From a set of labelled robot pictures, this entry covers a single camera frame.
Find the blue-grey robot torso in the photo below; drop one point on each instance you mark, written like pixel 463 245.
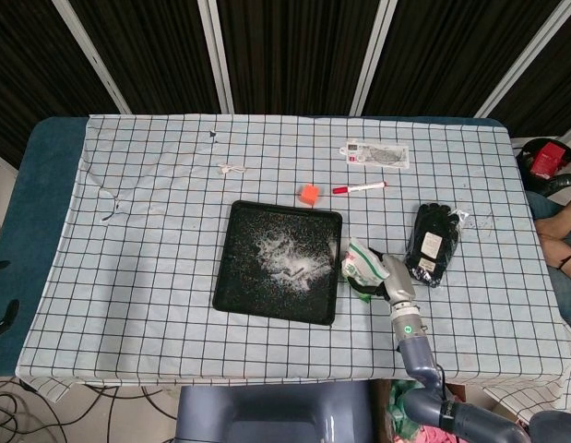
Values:
pixel 266 415

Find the white black checkered tablecloth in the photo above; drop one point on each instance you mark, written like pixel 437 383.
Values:
pixel 151 277

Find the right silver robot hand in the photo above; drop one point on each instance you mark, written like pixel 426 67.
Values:
pixel 398 279

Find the blue jeans leg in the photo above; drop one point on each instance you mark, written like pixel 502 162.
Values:
pixel 541 205
pixel 566 300

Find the red cardboard box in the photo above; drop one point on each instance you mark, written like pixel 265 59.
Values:
pixel 548 159

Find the flat clear plastic package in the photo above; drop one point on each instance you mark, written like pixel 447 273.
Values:
pixel 382 154

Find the pink cloth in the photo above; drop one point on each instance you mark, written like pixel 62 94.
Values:
pixel 435 434

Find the red black device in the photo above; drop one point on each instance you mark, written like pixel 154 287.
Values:
pixel 525 161

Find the packaged black gloves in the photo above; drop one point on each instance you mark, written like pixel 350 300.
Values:
pixel 428 249

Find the red white marker pen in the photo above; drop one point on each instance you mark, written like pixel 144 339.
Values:
pixel 359 188

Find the black square plastic tray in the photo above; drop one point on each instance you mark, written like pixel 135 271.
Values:
pixel 234 286

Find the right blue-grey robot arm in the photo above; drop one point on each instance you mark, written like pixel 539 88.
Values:
pixel 409 350

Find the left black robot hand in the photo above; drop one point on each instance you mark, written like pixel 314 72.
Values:
pixel 10 311

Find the white partition frame post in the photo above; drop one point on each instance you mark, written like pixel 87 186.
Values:
pixel 216 55
pixel 93 55
pixel 370 55
pixel 520 60

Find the white salt pile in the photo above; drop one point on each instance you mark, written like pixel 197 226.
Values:
pixel 289 263

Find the green and white plastic bag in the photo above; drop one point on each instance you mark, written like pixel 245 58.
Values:
pixel 359 263

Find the orange cube block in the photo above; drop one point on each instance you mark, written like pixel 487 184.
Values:
pixel 309 194

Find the person bare forearm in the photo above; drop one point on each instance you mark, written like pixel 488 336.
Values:
pixel 562 235

